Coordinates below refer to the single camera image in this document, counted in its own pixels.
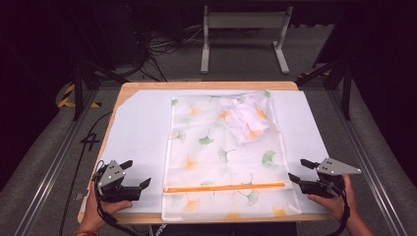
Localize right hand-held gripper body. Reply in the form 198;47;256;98
299;156;363;200

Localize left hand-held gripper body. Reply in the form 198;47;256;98
94;159;143;204

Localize leaf print mesh laundry bag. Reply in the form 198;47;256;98
160;89;303;222

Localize white garment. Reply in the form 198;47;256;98
218;92;273;146

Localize person's left hand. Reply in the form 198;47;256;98
80;189;134;232

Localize person's right hand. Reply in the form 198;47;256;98
307;174;358;224

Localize white table sheet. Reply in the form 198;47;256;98
97;88;330;216

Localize black metal stand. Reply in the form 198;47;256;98
72;58;130;122
295;58;354;121

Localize yellow black hazard tape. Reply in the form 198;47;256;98
57;83;101;109

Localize grey metal stand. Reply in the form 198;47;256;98
200;5;294;76

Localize aluminium floor rail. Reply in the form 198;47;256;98
327;88;408;236
13;88;100;236

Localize black floor cable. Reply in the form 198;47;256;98
58;110;114;236

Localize left hand-held gripper cable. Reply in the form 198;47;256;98
92;159;141;236

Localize hand-held gripper cable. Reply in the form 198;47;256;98
92;159;141;236
326;181;352;236

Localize right hand-held gripper cable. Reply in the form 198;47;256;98
326;181;352;236

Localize bundle of black cables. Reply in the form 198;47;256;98
129;19;205;83

